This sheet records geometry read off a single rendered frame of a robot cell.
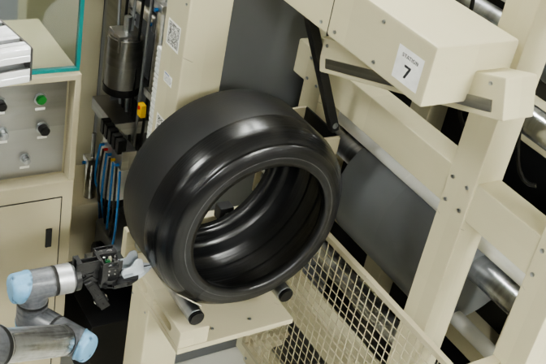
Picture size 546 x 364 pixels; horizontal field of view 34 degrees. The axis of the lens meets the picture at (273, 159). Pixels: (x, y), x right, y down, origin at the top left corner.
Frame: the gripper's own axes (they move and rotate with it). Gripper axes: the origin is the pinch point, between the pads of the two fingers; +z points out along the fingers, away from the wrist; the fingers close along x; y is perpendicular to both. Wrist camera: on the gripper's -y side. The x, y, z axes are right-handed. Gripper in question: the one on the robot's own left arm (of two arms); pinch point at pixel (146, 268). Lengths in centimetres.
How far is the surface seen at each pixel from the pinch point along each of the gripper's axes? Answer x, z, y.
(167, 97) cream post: 31.2, 16.1, 32.0
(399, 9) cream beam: -17, 46, 78
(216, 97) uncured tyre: 9.8, 18.3, 43.0
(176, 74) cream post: 28, 16, 41
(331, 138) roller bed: 19, 67, 20
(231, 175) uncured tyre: -11.6, 12.9, 33.9
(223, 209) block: 21.1, 34.3, -1.7
